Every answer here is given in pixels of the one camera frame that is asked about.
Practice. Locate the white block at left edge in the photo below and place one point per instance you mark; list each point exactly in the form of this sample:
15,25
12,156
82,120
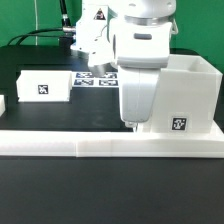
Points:
2,104

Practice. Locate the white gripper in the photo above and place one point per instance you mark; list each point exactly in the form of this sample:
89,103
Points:
137,90

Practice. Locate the white fiducial marker sheet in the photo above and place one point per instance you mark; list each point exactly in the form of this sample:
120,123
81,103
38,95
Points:
87,79

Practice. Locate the white L-shaped obstacle rail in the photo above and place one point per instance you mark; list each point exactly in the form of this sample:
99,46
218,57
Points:
110,144

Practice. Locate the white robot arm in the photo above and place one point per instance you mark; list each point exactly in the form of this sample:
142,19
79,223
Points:
133,36

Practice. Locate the white drawer cabinet box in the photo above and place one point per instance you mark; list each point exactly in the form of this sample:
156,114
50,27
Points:
186,97

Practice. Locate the white drawer tray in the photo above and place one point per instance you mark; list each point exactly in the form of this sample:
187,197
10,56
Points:
44,86

